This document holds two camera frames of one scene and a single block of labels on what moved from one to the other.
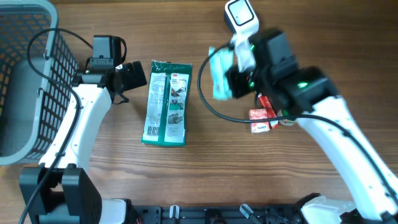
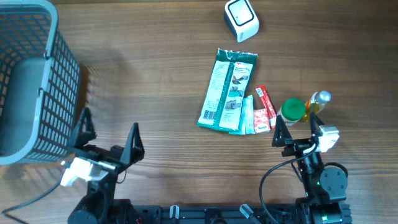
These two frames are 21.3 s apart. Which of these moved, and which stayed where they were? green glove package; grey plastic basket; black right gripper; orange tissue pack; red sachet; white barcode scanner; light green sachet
Moved: black right gripper; light green sachet; green glove package
Stayed: white barcode scanner; orange tissue pack; grey plastic basket; red sachet
